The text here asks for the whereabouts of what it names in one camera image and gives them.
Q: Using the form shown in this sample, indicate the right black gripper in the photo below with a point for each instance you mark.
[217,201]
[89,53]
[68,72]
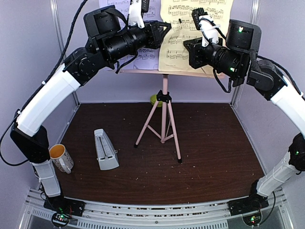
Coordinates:
[195,60]

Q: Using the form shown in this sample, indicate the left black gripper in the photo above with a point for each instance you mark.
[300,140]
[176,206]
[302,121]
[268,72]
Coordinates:
[155,36]

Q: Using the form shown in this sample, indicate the yellowed sheet music paper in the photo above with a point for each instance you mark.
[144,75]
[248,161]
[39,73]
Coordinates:
[173,57]

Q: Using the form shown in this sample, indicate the lavender sheet music paper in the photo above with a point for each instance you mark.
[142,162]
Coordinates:
[118,42]

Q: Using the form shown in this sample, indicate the pink music stand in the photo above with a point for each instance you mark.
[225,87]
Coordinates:
[168,128]

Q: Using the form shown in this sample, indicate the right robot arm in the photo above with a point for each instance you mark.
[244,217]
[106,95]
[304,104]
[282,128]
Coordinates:
[236,55]

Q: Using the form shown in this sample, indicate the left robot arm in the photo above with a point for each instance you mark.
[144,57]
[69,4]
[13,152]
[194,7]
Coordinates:
[69,74]

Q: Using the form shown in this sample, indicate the green bowl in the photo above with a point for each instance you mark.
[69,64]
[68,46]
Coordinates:
[153,100]

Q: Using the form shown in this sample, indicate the grey metronome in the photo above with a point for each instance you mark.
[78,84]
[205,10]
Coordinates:
[106,154]

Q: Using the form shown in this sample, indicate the patterned mug orange inside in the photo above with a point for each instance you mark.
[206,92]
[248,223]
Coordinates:
[61,158]

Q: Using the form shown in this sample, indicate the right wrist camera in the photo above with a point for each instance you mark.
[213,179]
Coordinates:
[204,23]

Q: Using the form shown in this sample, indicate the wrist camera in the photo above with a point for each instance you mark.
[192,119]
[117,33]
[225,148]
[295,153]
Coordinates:
[204,23]
[136,10]

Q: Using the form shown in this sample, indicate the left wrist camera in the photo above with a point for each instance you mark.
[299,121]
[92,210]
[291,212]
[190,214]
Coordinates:
[136,10]

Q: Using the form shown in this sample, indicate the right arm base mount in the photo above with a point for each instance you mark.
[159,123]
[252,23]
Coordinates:
[247,204]

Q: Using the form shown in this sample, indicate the aluminium front rail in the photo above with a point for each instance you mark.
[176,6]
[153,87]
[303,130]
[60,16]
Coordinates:
[207,215]

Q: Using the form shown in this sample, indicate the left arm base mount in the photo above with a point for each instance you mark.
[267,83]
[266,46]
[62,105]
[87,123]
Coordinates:
[68,207]

